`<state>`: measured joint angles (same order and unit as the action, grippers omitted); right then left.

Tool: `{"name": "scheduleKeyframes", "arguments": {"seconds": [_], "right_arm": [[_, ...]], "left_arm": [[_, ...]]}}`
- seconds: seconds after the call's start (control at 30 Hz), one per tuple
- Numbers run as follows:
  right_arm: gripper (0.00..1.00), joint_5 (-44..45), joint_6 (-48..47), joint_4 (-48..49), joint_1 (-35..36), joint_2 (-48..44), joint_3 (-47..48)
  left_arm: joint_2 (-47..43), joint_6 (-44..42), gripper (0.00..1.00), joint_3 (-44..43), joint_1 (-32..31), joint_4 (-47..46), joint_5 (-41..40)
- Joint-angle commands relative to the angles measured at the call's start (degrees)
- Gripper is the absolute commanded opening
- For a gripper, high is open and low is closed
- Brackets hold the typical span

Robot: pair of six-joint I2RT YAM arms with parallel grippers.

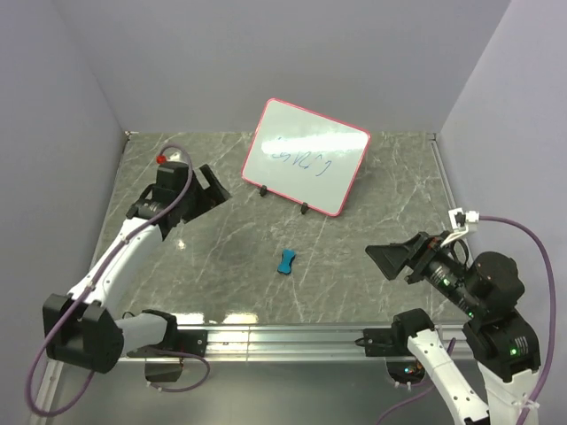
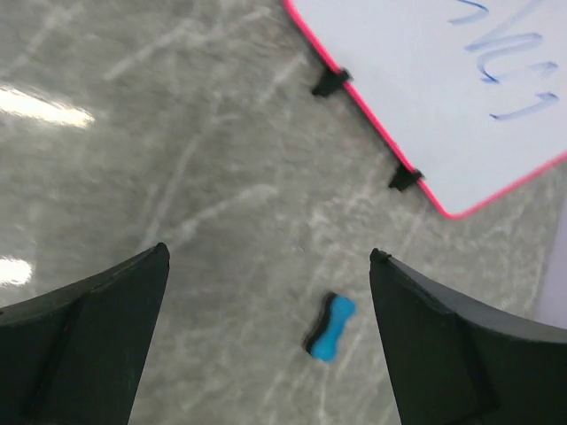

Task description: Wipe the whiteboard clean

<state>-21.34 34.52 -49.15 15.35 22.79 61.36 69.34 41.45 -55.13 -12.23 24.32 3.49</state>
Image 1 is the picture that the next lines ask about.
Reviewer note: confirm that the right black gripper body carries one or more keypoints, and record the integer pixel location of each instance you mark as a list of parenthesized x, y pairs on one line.
[(445, 270)]

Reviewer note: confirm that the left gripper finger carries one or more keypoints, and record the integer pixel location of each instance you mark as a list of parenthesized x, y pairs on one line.
[(199, 200), (206, 179)]

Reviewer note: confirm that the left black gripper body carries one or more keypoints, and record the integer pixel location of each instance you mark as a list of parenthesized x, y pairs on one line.
[(182, 200)]

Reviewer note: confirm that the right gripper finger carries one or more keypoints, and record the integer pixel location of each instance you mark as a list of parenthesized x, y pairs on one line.
[(423, 242), (392, 258)]

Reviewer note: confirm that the pink framed whiteboard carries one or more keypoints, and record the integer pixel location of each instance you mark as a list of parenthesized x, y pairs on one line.
[(304, 156)]

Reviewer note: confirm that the blue whiteboard eraser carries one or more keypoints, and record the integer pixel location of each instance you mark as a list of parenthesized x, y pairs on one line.
[(285, 265)]

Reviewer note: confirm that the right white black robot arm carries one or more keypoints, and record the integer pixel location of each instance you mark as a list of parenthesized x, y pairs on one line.
[(502, 343)]

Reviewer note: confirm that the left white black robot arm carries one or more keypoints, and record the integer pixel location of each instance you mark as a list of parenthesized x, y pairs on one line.
[(79, 326)]

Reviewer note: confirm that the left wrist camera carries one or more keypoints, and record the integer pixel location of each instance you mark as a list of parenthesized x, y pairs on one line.
[(171, 177)]

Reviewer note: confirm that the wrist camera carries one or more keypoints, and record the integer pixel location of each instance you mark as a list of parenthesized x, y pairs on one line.
[(171, 177), (462, 223)]

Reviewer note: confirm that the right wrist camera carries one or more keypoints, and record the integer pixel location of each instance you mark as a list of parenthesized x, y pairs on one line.
[(462, 223)]

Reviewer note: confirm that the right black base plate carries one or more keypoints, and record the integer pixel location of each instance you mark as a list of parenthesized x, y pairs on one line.
[(386, 342)]

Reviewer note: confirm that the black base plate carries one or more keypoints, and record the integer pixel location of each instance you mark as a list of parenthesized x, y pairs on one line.
[(386, 342), (183, 340)]

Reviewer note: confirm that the aluminium front rail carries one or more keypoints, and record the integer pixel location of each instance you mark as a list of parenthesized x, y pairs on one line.
[(256, 374)]

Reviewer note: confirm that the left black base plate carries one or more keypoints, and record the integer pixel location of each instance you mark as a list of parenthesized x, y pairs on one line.
[(183, 340)]

